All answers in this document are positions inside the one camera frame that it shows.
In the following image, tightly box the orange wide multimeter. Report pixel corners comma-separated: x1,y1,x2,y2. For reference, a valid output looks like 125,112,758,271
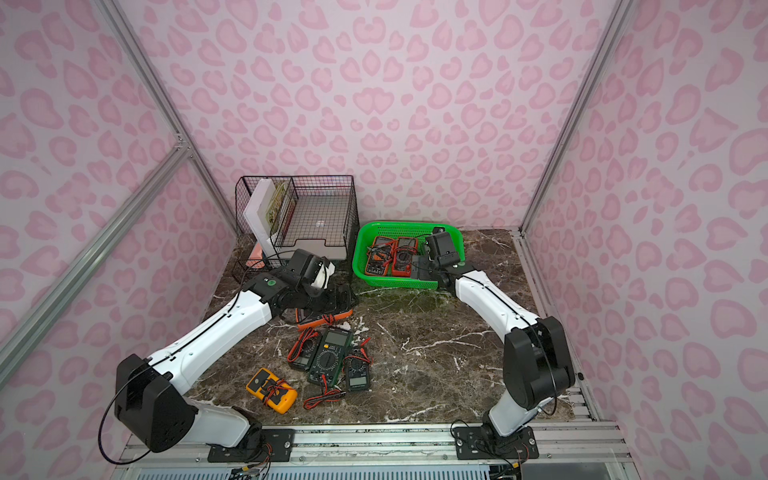
294,309,354,332

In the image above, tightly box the red small Delixi multimeter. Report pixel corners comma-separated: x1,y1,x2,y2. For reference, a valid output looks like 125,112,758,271
391,237,418,277

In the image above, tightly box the orange multimeter tall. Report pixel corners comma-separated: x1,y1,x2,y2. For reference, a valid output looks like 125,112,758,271
364,236,395,277

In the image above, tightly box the small dark multimeter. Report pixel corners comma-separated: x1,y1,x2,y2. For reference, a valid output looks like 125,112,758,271
286,328,321,371
344,348,372,392

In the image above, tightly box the black wire desk organizer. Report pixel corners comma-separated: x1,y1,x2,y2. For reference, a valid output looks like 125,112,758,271
232,175,360,284

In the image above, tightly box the green plastic basket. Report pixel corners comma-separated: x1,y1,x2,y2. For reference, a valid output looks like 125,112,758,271
352,221,465,290

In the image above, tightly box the large green multimeter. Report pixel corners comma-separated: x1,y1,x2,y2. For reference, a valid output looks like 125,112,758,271
308,327,353,388

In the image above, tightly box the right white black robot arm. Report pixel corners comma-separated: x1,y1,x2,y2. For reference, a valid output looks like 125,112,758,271
416,227,576,438

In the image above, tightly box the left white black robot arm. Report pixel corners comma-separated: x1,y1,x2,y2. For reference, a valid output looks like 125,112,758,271
107,250,357,460

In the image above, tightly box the yellow multimeter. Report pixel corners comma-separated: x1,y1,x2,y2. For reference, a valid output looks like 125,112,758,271
246,368,298,414

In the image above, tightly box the pink notebook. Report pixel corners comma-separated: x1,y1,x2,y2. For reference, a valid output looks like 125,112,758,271
243,243,267,272

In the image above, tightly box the white upright folder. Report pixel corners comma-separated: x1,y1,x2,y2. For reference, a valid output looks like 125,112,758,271
243,178,286,261

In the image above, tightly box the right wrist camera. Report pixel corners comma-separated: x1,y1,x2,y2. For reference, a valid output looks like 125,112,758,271
426,227,460,269

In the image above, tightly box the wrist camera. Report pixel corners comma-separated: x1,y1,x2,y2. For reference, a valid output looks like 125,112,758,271
287,249,335,296
426,227,460,269

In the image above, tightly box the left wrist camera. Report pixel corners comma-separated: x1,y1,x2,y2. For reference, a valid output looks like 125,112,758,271
287,249,335,296

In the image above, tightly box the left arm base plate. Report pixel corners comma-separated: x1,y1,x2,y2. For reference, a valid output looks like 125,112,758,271
207,427,296,464

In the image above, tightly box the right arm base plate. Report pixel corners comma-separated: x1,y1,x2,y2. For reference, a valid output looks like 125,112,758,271
449,422,540,463

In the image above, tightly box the aluminium front rail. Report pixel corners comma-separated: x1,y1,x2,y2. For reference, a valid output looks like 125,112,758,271
110,422,639,479

